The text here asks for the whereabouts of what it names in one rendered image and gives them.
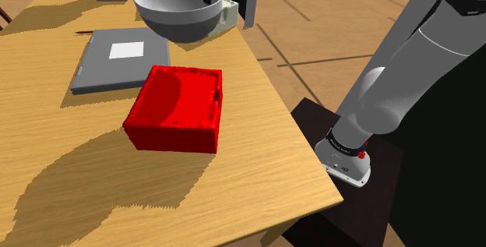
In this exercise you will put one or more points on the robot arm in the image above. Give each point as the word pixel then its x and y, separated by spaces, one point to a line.
pixel 395 86

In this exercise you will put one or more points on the cream block with holes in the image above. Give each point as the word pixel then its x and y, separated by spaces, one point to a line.
pixel 229 12

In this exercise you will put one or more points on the grey bowl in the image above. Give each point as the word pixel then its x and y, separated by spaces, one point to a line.
pixel 171 22

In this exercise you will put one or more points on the red open box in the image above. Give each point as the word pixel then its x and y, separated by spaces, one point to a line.
pixel 171 105

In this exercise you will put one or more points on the grey closed laptop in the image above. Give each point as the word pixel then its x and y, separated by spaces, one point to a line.
pixel 98 67

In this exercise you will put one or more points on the wooden table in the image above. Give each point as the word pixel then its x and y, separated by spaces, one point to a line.
pixel 265 155

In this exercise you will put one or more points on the dark robot stand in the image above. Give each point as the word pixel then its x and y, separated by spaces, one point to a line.
pixel 364 208

